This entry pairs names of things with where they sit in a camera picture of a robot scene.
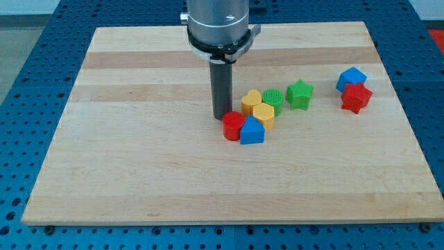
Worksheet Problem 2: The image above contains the blue triangle block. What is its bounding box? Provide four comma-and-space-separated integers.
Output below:
240, 115, 266, 144

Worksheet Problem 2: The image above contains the green star block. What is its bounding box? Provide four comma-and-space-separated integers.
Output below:
285, 79, 314, 110

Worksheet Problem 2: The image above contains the red cylinder block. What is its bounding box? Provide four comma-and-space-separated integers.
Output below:
222, 111, 246, 141

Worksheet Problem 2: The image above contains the yellow heart block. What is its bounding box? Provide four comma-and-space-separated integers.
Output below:
241, 90, 262, 117

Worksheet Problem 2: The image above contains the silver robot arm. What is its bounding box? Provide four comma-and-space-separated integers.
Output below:
180, 0, 261, 120

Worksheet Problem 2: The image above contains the blue cube block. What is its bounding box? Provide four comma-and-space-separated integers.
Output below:
336, 67, 367, 92

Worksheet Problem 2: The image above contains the wooden board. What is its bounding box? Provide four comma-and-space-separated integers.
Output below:
22, 22, 443, 226

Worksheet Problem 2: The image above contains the yellow hexagon block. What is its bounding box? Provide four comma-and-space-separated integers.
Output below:
253, 103, 275, 131

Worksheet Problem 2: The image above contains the red star block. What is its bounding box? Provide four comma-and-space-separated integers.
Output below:
341, 83, 373, 114

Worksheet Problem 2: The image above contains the blue perforated table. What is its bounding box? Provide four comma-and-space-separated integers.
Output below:
1, 0, 443, 249

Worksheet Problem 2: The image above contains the green cylinder block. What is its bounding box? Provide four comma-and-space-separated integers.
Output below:
262, 89, 284, 117

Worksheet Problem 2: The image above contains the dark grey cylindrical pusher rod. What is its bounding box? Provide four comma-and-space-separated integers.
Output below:
210, 63, 232, 120

